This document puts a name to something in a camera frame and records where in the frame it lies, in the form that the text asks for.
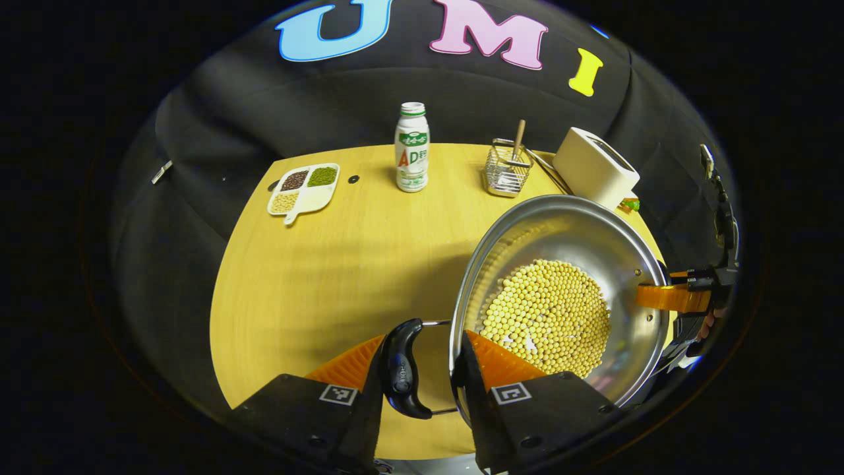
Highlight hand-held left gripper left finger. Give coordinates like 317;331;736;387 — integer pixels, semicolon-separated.
231;334;386;473

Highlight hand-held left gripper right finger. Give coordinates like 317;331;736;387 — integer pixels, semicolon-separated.
455;330;620;474

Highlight steel pot with black handles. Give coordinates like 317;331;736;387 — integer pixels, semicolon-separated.
379;195;673;423

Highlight pile of yellow soybeans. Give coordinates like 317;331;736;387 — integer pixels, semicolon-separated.
478;259;612;378

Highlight white toaster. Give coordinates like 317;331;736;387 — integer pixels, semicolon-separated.
553;127;641;212

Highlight white divided bean dish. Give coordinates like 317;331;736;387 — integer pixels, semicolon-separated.
267;163;341;226

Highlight white drink bottle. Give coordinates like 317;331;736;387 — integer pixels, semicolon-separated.
394;102;431;193

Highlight wire mesh basket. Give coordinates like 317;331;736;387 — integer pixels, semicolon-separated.
485;139;533;199

